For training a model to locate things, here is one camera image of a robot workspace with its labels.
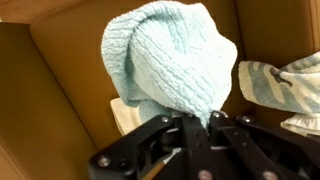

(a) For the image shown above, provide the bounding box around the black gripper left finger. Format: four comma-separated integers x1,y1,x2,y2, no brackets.
87,113,214,180

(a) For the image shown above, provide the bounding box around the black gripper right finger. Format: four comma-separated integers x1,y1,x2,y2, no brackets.
207,110,320,180

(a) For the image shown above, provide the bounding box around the light blue cloth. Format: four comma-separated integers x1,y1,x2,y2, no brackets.
100,0,239,130

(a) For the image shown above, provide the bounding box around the green white striped cloth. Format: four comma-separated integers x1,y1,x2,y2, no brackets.
237,51,320,137

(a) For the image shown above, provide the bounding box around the brown armchair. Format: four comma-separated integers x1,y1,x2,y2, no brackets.
0,0,320,180

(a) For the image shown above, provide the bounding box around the white drawstring bag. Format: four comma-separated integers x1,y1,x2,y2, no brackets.
109,97,145,136

